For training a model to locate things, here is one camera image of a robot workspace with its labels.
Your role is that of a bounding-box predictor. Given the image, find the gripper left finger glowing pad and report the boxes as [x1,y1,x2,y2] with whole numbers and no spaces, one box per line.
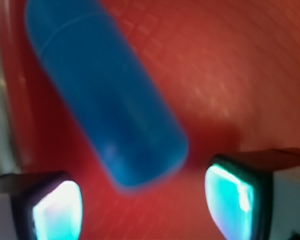
[0,171,82,240]

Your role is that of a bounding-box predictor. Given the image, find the blue plastic bottle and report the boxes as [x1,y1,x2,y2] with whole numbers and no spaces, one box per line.
[24,0,189,189]

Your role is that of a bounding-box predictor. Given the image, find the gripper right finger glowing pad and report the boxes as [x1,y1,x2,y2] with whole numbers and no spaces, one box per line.
[204,148,300,240]

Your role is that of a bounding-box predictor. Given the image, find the red plastic tray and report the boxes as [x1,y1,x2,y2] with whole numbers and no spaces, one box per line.
[0,0,300,240]

